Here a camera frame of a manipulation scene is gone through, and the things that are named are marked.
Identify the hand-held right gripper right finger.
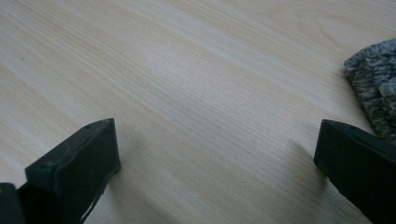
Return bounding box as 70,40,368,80
313,119,396,224

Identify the grey speckled cloth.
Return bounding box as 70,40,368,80
343,37,396,147

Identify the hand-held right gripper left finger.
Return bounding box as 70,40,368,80
25,118,121,224

